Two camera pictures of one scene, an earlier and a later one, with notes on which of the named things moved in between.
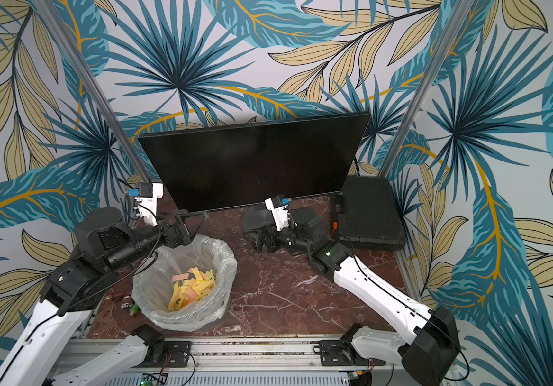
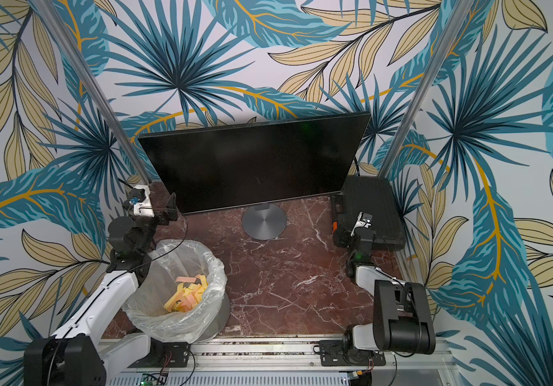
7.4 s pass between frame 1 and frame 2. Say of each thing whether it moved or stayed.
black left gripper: moved
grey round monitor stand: stayed
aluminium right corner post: stayed
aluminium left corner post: stayed
